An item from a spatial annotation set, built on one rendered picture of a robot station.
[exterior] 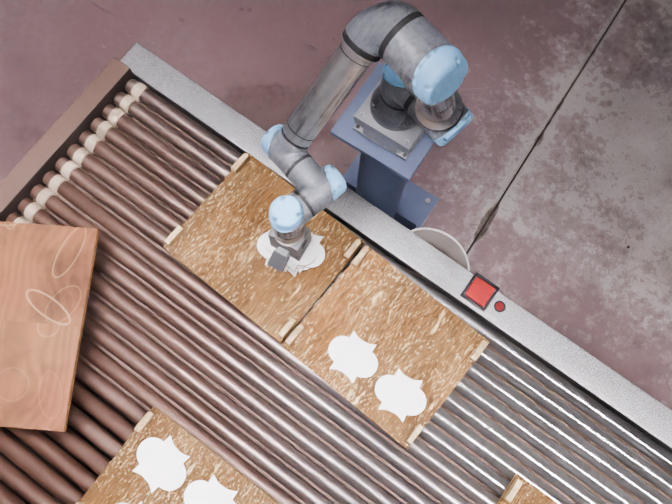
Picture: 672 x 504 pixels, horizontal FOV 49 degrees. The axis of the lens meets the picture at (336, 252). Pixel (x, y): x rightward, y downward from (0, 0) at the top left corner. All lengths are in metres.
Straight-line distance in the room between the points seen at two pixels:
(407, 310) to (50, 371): 0.90
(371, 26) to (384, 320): 0.78
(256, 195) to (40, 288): 0.60
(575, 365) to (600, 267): 1.13
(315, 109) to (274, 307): 0.57
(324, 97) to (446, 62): 0.29
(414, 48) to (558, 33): 2.05
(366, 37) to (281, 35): 1.81
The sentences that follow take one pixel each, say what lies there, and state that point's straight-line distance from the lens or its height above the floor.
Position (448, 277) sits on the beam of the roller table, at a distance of 1.98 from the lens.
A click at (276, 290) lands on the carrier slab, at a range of 1.93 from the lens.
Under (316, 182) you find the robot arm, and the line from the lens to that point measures 1.65.
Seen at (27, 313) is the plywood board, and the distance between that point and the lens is 1.95.
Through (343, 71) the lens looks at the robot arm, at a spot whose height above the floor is 1.45.
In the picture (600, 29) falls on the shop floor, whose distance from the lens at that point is 3.54.
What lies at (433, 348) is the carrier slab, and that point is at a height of 0.94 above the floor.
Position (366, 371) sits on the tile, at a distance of 1.89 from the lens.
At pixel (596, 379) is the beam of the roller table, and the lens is 2.04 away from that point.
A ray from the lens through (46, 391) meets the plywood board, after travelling 1.91.
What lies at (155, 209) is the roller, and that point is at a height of 0.92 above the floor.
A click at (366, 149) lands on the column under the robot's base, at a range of 2.12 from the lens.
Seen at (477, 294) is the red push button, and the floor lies 0.93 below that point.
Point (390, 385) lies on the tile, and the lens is 1.89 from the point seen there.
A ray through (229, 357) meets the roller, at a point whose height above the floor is 0.92.
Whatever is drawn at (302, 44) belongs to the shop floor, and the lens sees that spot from 3.29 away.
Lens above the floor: 2.82
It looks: 75 degrees down
